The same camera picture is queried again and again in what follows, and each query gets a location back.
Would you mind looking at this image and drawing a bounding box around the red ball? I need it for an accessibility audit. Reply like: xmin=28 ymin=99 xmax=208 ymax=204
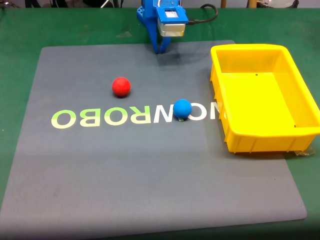
xmin=111 ymin=76 xmax=132 ymax=98

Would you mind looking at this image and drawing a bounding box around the blue ball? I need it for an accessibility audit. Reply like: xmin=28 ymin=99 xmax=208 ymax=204
xmin=173 ymin=98 xmax=193 ymax=119

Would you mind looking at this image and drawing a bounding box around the yellow plastic bin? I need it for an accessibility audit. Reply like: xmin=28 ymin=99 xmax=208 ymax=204
xmin=209 ymin=43 xmax=320 ymax=154

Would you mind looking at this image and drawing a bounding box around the grey mat with lettering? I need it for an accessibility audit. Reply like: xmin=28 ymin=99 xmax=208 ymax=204
xmin=0 ymin=39 xmax=308 ymax=240

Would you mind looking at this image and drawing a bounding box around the clear tape piece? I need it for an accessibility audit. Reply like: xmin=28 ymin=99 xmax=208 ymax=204
xmin=294 ymin=146 xmax=316 ymax=158

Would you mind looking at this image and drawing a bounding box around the silver camera box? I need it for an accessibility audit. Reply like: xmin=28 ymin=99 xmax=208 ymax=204
xmin=156 ymin=22 xmax=187 ymax=38

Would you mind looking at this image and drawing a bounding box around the black cable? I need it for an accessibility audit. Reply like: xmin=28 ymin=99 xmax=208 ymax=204
xmin=187 ymin=4 xmax=219 ymax=26

